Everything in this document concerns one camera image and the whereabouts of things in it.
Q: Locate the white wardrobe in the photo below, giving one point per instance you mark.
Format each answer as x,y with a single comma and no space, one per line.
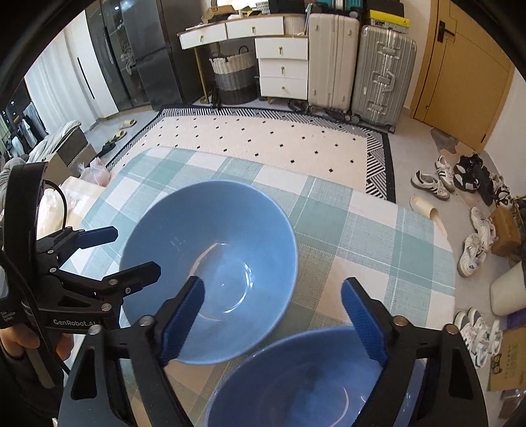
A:
98,82

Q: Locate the small brown wicker basket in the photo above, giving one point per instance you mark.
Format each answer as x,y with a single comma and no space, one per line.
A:
505,230

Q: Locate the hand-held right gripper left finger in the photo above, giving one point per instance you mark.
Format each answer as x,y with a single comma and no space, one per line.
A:
183,316

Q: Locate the light blue bowl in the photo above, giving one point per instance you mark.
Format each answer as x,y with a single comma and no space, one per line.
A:
230,230

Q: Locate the teal suitcase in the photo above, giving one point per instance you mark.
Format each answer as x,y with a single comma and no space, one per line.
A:
345,6

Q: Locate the white suitcase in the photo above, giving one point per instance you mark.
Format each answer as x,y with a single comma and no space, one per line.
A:
333,61

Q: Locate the clear plastic bag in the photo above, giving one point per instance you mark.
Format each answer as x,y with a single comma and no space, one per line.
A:
95,172

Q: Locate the pile of shoes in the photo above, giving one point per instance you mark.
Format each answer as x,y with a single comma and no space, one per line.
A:
431,182

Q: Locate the woven laundry basket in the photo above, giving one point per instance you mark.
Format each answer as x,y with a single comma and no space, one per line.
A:
234,74

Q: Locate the black and white rug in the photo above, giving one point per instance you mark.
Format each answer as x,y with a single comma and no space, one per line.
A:
267,135

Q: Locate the yellow and black box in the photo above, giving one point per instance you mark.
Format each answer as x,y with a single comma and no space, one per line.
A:
386,19

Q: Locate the person's left hand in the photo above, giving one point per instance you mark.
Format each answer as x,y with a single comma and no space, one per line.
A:
16,340

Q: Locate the white cushion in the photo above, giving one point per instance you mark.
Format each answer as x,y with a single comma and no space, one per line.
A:
509,289

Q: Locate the flat printed cardboard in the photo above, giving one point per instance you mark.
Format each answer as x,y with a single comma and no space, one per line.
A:
509,361

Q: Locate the white desk with drawers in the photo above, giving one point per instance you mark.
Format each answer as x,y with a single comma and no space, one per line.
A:
283,65

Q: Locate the person's left forearm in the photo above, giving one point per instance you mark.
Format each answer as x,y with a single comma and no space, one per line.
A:
20,390

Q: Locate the dark glass refrigerator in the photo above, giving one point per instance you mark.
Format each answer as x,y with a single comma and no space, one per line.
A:
139,49

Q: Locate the large blue bowl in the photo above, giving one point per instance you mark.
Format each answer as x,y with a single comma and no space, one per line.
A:
296,382

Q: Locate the cardboard box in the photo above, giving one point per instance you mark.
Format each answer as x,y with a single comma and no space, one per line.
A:
213,14

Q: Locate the white curtain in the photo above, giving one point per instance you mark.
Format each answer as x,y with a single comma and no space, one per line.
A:
53,98

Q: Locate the wooden door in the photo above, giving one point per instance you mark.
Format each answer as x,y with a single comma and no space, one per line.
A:
464,74

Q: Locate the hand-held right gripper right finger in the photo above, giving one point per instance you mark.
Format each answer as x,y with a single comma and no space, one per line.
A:
365,320

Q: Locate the beige slipper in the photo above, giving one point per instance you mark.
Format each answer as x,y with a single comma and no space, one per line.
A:
427,209
127,123
120,134

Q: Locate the black slipper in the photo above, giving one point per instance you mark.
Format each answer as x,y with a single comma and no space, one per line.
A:
109,147

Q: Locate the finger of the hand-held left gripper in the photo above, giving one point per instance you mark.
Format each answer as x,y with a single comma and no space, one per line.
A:
102,235
144,273

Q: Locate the silver suitcase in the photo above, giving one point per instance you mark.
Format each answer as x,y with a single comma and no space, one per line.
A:
384,74

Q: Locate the green checked tablecloth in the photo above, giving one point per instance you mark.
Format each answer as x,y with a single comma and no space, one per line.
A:
349,246

